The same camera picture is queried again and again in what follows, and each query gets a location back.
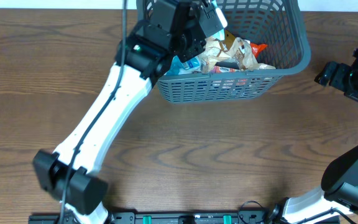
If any blue white snack bag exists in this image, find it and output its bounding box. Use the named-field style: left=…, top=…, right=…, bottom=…
left=165, top=56, right=202, bottom=76

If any beige brown snack bag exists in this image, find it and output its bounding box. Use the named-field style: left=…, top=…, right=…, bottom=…
left=197, top=29, right=245, bottom=74

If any San Remo spaghetti packet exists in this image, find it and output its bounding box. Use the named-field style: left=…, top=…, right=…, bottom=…
left=250, top=43, right=268, bottom=58

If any beige paper bag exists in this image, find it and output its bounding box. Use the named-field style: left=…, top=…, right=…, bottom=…
left=234, top=37, right=275, bottom=70

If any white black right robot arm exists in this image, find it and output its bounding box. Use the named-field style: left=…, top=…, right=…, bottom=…
left=264, top=48, right=358, bottom=223

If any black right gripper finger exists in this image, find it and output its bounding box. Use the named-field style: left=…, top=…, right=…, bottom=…
left=329, top=63, right=352, bottom=92
left=314, top=62, right=339, bottom=86

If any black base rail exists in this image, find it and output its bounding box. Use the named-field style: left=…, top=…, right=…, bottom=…
left=28, top=210, right=341, bottom=224

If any teal white snack bag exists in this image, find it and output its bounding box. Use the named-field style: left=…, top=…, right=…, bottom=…
left=211, top=0, right=227, bottom=41

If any Kleenex tissue multipack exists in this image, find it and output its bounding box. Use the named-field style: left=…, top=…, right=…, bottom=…
left=210, top=65, right=247, bottom=90

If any grey plastic basket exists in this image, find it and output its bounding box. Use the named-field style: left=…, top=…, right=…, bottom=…
left=135, top=0, right=312, bottom=105

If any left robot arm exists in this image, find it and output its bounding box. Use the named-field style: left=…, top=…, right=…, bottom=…
left=29, top=0, right=227, bottom=223

